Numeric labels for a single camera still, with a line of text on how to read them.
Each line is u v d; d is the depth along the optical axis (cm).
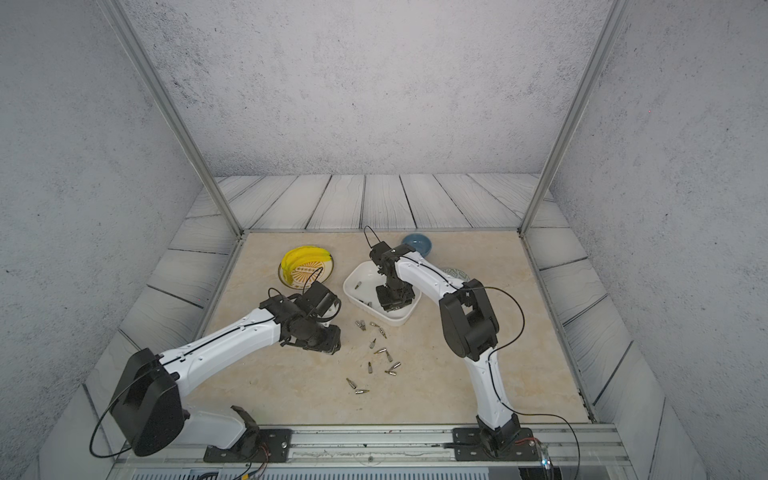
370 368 87
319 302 66
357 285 104
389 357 89
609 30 73
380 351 89
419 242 115
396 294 82
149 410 41
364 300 98
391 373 85
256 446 69
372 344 91
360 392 81
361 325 94
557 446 74
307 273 108
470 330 55
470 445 73
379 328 94
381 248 79
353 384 83
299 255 107
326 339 72
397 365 87
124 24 72
